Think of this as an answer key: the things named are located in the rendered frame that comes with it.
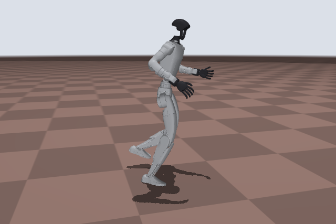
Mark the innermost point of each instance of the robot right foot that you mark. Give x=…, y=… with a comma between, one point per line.
x=153, y=180

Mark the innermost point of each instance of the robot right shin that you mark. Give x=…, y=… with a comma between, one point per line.
x=160, y=155

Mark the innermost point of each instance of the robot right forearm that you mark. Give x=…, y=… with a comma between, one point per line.
x=162, y=72

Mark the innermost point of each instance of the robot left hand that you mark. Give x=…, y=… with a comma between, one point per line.
x=203, y=73

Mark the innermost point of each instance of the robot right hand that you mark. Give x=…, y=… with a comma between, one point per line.
x=183, y=86

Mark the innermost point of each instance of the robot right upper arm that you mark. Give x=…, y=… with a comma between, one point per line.
x=165, y=50

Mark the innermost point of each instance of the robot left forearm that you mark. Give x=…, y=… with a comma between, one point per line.
x=189, y=70

